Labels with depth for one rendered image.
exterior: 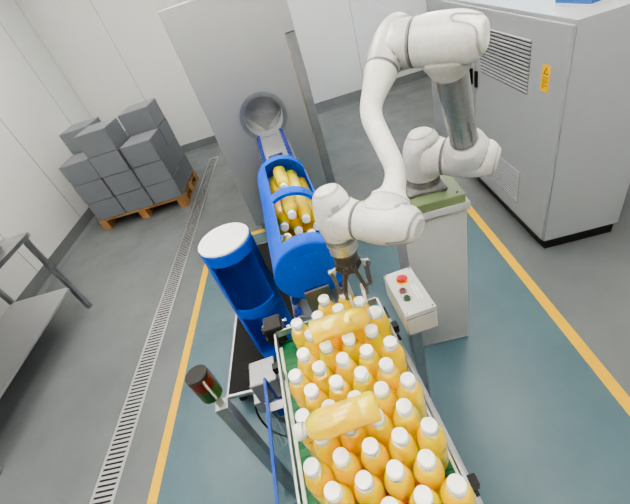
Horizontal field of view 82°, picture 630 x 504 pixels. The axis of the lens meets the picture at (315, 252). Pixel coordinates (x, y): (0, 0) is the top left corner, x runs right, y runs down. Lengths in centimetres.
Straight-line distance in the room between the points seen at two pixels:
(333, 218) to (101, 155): 430
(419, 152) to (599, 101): 124
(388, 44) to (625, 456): 196
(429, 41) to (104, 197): 466
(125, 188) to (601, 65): 467
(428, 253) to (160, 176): 375
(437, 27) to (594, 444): 188
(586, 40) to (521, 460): 203
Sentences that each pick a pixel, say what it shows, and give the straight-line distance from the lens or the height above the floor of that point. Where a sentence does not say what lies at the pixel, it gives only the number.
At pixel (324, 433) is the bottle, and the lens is 95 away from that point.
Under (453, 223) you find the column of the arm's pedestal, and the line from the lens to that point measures 182.
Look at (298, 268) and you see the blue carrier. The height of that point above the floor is 113.
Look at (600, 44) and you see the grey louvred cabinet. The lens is 248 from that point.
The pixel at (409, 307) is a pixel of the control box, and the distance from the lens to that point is 119.
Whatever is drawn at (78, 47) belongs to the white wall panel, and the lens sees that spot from 698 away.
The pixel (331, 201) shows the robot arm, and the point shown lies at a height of 153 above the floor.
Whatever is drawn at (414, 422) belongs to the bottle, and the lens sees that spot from 103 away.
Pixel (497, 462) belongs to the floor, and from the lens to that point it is 214.
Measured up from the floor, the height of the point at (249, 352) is 15.
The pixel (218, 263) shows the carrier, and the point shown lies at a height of 99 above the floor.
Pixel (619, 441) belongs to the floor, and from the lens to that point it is 230.
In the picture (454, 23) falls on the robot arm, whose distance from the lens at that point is 116.
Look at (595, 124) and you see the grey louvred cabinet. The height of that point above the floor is 88.
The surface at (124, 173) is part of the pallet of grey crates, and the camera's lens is 506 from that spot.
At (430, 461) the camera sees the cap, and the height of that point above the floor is 111.
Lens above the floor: 200
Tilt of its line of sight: 38 degrees down
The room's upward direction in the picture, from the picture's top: 20 degrees counter-clockwise
